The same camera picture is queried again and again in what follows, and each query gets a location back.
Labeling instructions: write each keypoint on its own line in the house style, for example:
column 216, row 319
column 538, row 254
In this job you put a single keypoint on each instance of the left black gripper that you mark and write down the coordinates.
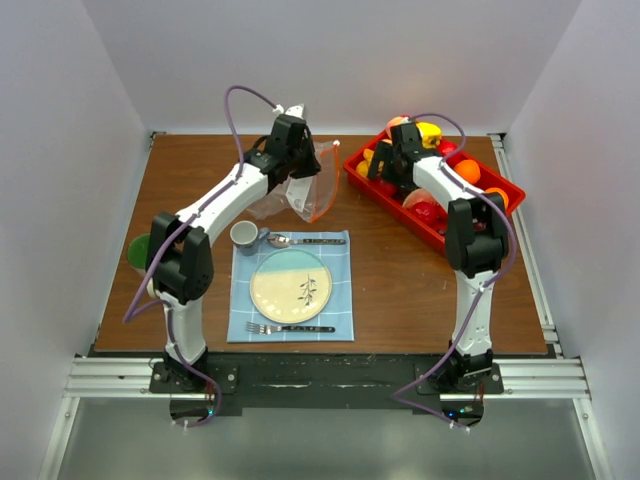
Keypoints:
column 313, row 168

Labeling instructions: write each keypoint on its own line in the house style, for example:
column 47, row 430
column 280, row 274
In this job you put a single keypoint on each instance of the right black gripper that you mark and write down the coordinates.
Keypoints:
column 385, row 152

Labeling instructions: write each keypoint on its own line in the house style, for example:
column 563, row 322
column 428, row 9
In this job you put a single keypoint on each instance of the clear zip top bag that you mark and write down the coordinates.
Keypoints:
column 310, row 198

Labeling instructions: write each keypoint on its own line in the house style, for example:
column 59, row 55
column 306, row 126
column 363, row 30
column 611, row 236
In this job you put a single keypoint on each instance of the red apple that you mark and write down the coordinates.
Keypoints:
column 386, row 188
column 449, row 151

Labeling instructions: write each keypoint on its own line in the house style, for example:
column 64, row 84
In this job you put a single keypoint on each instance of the red apple back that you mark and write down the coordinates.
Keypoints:
column 449, row 151

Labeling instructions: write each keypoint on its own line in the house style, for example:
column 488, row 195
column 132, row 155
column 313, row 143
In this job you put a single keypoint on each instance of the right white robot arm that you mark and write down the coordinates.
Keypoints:
column 476, row 242

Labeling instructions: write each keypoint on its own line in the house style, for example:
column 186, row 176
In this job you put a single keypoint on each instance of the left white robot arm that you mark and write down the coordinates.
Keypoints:
column 180, row 246

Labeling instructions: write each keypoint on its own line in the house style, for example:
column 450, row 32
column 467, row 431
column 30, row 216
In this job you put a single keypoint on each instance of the yellow bell pepper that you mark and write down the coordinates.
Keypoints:
column 431, row 134

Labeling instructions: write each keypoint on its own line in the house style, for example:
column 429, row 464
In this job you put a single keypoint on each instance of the watermelon slice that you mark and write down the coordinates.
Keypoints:
column 417, row 196

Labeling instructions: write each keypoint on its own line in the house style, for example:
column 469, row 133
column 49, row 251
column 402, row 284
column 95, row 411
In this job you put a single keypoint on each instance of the red plastic fruit tray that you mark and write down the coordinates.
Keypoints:
column 432, row 235

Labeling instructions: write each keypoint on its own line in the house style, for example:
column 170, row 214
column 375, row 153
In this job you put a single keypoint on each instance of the metal spoon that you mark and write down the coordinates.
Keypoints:
column 281, row 241

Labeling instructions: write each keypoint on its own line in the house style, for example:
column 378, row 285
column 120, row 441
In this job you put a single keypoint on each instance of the orange fruit back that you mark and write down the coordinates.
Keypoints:
column 469, row 170

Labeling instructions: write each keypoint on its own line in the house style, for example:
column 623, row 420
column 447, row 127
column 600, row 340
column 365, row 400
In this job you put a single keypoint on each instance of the orange fruit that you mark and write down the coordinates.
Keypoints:
column 469, row 170
column 501, row 193

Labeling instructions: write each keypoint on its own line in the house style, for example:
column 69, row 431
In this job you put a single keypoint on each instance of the small grey cup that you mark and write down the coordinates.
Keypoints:
column 246, row 237

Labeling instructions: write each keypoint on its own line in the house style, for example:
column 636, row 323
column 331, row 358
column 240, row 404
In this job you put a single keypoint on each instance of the blue checked placemat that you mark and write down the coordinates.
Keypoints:
column 338, row 312

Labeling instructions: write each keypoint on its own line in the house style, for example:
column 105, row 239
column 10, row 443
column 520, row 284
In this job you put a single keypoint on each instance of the cream and teal plate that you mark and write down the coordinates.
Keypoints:
column 290, row 286

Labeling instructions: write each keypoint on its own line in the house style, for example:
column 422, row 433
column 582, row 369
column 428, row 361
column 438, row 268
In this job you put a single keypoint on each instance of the orange fruit right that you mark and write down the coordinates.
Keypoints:
column 501, row 193

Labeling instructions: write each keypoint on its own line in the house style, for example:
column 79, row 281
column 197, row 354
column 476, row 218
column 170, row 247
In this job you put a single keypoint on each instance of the metal fork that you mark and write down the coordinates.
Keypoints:
column 265, row 329

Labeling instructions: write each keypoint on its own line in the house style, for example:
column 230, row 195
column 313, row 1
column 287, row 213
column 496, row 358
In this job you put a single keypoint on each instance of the green floral mug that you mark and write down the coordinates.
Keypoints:
column 136, row 254

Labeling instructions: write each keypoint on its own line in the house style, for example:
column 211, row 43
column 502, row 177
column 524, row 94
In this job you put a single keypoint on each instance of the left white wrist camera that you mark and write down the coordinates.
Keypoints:
column 297, row 111

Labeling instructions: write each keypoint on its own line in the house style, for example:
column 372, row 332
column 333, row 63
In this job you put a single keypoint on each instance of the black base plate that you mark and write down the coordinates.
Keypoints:
column 242, row 381

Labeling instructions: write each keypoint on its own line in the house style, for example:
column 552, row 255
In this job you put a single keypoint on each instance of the aluminium frame rail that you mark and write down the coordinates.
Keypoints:
column 397, row 311

